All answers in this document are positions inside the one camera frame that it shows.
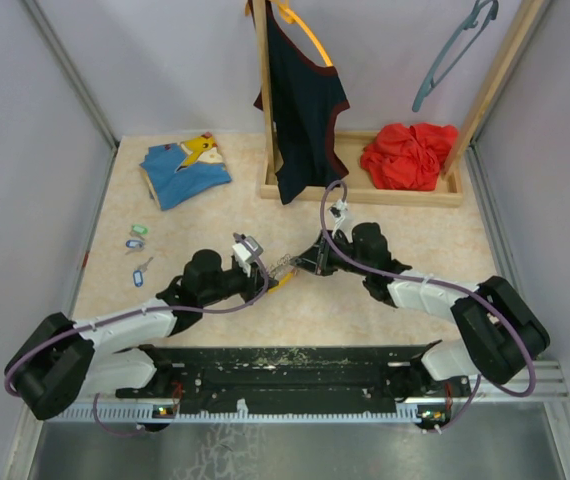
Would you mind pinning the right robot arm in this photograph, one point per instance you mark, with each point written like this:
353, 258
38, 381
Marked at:
500, 334

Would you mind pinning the dark navy tank top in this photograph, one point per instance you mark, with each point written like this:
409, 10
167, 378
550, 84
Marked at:
306, 101

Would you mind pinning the teal clothes hanger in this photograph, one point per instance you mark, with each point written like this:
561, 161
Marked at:
481, 15

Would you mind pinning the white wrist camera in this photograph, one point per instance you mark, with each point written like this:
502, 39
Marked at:
341, 215
246, 250

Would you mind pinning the blue pikachu shirt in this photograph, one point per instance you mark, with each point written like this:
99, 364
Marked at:
176, 172

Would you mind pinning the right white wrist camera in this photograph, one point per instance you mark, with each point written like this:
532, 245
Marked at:
341, 215

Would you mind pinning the orange clothes hanger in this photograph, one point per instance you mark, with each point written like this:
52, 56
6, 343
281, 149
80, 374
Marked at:
291, 17

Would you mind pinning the green key tag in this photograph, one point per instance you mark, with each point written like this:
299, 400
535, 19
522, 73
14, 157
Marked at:
138, 230

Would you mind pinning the blue key tag upper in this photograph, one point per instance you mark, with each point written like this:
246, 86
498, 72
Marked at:
134, 244

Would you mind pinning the wooden clothes rack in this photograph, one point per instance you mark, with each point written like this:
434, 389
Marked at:
382, 51

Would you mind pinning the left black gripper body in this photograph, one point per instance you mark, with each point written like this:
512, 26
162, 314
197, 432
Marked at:
235, 281

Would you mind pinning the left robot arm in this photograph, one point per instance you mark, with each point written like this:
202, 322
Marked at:
64, 360

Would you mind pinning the blue key tag with key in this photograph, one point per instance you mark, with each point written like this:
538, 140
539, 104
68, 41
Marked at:
138, 275

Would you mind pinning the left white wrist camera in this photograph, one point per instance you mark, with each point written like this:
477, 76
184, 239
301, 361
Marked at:
246, 250

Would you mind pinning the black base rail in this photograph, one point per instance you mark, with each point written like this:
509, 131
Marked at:
293, 380

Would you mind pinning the red crumpled cloth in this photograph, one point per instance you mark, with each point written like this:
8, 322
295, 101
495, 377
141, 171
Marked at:
408, 158

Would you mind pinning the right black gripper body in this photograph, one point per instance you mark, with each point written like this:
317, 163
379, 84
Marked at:
326, 265

